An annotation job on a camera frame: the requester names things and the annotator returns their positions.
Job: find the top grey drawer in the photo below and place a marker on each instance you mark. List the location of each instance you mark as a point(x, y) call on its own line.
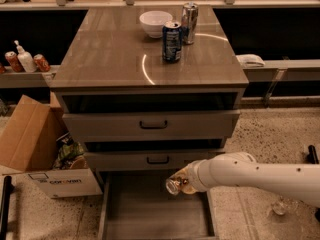
point(151, 126)

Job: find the red can left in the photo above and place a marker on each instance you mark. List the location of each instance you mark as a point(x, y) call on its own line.
point(13, 61)

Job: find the middle grey drawer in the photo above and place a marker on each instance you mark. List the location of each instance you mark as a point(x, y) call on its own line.
point(147, 159)

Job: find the orange soda can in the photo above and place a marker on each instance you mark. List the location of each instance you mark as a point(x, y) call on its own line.
point(175, 185)

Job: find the folded white cloth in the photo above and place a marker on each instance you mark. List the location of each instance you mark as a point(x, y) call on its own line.
point(250, 60)

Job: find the green snack bag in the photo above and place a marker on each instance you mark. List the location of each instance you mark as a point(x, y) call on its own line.
point(68, 151)

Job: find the red can right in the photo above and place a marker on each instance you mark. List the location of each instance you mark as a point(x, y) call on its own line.
point(41, 62)

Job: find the black bar right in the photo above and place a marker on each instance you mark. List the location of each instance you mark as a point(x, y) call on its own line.
point(312, 157)

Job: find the clear drinking glass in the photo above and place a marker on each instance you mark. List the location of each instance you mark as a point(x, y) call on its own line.
point(281, 206)

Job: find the bottom open grey drawer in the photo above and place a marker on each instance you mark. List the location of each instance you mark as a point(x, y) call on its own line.
point(137, 206)

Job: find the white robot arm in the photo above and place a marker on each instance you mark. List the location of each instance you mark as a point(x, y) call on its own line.
point(296, 181)

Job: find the brown cardboard box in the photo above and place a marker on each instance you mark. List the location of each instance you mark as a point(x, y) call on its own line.
point(28, 142)

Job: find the red can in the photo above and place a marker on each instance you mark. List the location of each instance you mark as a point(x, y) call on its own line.
point(13, 61)
point(41, 62)

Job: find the white bowl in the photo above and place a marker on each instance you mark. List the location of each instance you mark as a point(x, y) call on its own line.
point(152, 22)

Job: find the black bar left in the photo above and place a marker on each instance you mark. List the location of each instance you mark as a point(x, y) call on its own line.
point(4, 207)

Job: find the silver soda can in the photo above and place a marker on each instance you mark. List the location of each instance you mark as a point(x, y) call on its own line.
point(189, 22)

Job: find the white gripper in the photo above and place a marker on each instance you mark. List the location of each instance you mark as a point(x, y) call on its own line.
point(194, 176)

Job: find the white printed cardboard box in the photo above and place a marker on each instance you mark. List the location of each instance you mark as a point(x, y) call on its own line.
point(66, 183)

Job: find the white pump bottle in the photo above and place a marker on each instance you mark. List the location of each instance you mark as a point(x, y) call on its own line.
point(25, 58)

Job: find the grey drawer cabinet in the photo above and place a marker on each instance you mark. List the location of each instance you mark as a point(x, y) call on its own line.
point(112, 66)

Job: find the blue soda can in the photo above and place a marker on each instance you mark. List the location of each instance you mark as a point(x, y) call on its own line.
point(172, 41)

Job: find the black bar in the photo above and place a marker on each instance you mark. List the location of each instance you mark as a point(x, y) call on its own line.
point(4, 207)
point(312, 157)

